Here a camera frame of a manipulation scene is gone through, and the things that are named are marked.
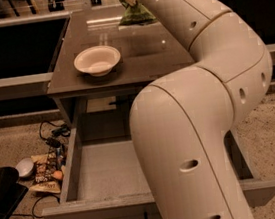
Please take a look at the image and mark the green jalapeno chip bag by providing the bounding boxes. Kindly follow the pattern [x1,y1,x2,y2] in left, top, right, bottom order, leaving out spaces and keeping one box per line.
[119,0,157,26]

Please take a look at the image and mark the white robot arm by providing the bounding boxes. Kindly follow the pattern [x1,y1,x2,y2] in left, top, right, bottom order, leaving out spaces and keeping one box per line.
[130,0,273,219]

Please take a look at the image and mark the white bowl on counter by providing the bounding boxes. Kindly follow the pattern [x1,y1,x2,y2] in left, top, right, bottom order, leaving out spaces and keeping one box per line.
[74,45,121,77]

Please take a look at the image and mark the grey cabinet with counter top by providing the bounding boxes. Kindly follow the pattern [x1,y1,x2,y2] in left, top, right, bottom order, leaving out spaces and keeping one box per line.
[47,6,194,139]

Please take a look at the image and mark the brown snack bag on floor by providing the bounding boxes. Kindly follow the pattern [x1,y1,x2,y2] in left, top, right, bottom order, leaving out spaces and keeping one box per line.
[29,152,66,194]

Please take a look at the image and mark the open grey top drawer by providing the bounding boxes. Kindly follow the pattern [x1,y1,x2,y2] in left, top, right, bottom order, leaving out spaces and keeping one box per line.
[30,97,275,219]

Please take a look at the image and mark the black marker inside cabinet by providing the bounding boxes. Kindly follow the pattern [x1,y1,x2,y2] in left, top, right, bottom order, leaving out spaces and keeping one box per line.
[109,98,134,106]

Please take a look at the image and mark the white paper label inside cabinet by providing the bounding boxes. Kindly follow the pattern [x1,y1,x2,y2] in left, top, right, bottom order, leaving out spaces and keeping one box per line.
[86,97,116,113]

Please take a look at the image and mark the orange fruit on floor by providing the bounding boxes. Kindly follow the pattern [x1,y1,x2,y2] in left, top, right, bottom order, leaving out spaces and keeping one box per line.
[52,170,64,180]

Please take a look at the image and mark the white bowl on floor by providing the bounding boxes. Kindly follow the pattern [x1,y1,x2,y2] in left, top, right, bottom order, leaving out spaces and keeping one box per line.
[15,157,34,178]

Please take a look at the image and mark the black cables on floor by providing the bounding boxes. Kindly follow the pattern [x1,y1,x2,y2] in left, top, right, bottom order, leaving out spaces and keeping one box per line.
[37,117,74,150]

